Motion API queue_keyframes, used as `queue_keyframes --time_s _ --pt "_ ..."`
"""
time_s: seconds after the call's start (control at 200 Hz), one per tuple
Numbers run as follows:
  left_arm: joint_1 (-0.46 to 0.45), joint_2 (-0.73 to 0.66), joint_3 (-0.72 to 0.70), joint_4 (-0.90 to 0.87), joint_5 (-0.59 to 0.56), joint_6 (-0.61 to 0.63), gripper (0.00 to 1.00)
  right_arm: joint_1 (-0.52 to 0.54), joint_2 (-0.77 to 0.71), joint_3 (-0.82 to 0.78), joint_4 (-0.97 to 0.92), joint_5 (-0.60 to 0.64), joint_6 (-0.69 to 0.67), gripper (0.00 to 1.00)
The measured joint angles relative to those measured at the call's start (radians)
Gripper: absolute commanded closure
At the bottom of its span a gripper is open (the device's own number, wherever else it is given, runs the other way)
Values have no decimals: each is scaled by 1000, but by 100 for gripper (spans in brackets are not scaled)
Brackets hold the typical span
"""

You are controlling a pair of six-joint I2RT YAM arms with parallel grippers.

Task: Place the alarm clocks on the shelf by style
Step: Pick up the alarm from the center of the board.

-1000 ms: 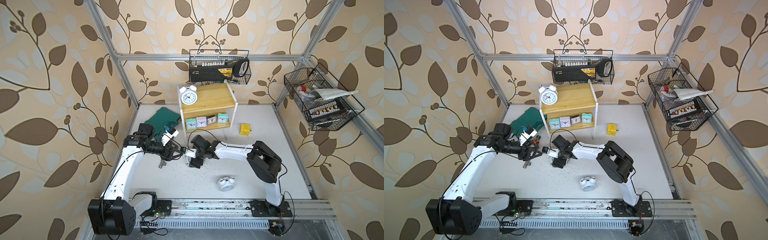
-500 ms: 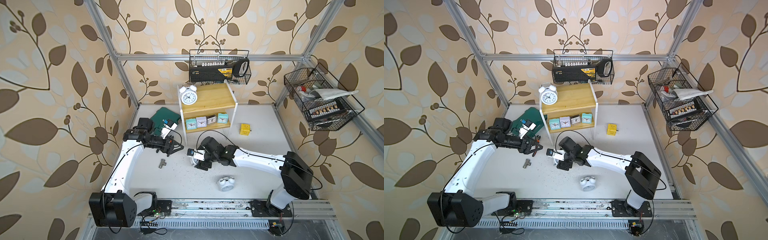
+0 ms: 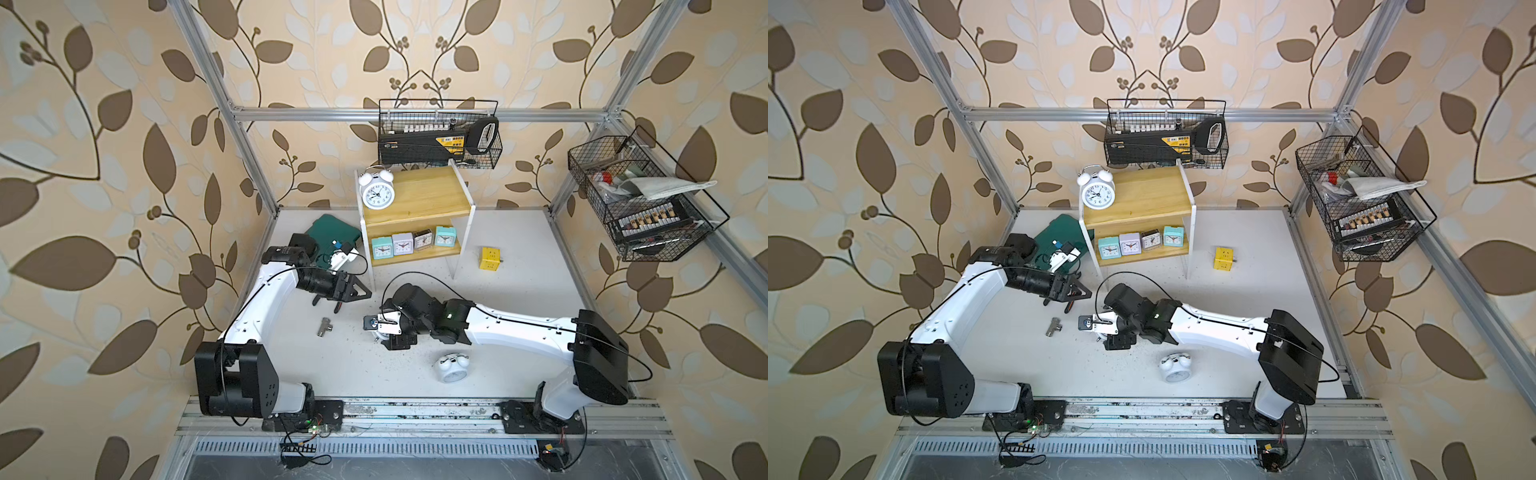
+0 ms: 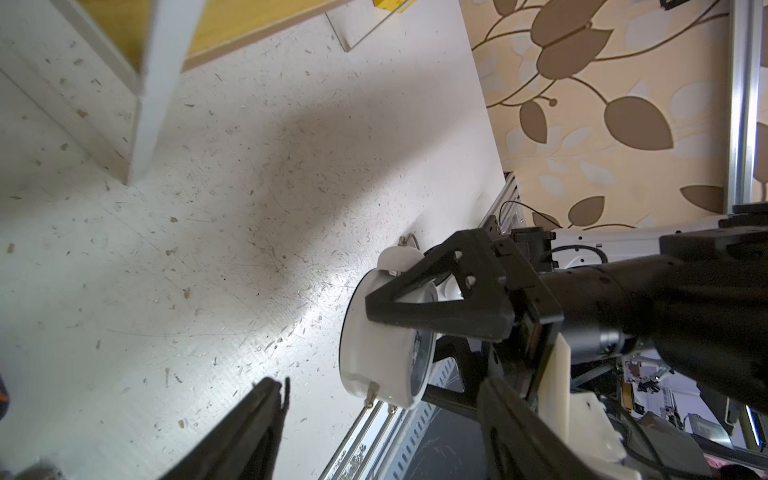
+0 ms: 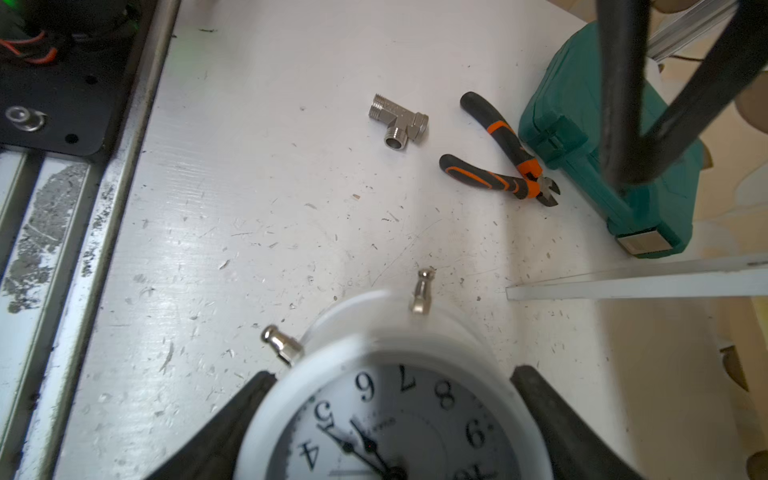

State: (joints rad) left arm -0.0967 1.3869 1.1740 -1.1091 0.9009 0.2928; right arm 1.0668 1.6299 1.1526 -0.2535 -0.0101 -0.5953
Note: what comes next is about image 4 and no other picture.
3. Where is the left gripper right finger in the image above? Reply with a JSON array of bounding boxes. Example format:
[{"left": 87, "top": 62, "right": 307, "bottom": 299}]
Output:
[{"left": 477, "top": 378, "right": 597, "bottom": 479}]

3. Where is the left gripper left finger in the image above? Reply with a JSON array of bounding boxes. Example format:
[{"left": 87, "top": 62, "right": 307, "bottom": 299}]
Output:
[{"left": 163, "top": 377, "right": 290, "bottom": 480}]

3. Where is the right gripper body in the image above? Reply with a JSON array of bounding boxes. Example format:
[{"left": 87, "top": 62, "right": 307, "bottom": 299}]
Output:
[{"left": 485, "top": 227, "right": 564, "bottom": 408}]

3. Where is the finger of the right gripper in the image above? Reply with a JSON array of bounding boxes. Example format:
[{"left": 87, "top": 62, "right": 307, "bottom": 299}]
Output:
[
  {"left": 422, "top": 335, "right": 488, "bottom": 420},
  {"left": 365, "top": 229, "right": 515, "bottom": 343}
]

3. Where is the white twin-bell clock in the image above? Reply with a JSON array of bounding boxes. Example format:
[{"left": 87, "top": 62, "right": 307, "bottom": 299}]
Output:
[{"left": 338, "top": 244, "right": 437, "bottom": 410}]

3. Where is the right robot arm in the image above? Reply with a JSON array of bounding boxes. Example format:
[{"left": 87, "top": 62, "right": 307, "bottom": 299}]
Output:
[{"left": 365, "top": 203, "right": 767, "bottom": 418}]

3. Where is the wooden two-tier shelf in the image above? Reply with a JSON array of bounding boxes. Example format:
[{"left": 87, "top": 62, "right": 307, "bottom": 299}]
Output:
[{"left": 50, "top": 0, "right": 415, "bottom": 187}]

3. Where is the yellow cube box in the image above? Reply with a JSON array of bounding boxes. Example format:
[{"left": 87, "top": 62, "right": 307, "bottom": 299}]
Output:
[{"left": 373, "top": 0, "right": 415, "bottom": 13}]

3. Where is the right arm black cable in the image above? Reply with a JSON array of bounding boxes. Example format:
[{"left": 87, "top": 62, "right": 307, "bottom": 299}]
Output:
[{"left": 497, "top": 199, "right": 610, "bottom": 268}]

